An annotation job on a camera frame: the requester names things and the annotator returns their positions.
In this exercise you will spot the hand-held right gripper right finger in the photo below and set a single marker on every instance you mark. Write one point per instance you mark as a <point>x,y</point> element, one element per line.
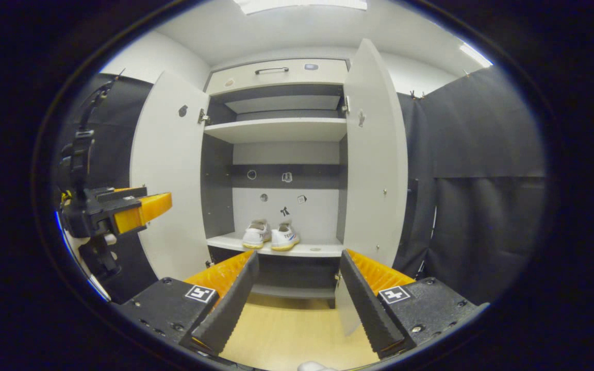
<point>369,309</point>

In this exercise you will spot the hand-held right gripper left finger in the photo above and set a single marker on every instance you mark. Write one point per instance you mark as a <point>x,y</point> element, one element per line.
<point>230,309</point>

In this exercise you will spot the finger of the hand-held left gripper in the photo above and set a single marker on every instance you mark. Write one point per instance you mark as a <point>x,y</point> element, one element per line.
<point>121,194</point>
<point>142,211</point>

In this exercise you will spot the grey cabinet door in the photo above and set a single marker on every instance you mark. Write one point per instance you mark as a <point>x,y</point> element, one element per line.
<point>374,165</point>
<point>168,170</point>

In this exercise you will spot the white canvas shoe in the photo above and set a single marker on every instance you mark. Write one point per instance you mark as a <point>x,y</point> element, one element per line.
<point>285,238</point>
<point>256,236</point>

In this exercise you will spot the grey shoe cabinet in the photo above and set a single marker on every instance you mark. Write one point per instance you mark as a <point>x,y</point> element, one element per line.
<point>276,129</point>

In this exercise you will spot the grey cabinet drawer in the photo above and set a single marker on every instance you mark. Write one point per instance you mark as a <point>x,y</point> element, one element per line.
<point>276,76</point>

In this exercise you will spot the black backdrop cloth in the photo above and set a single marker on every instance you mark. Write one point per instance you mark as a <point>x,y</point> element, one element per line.
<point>111,154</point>
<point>482,206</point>

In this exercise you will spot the black cloth clip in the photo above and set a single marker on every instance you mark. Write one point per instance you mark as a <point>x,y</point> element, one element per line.
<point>120,75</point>
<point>417,95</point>

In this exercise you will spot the ceiling light panel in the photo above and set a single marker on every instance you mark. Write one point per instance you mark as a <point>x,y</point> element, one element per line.
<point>476,55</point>
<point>302,4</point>

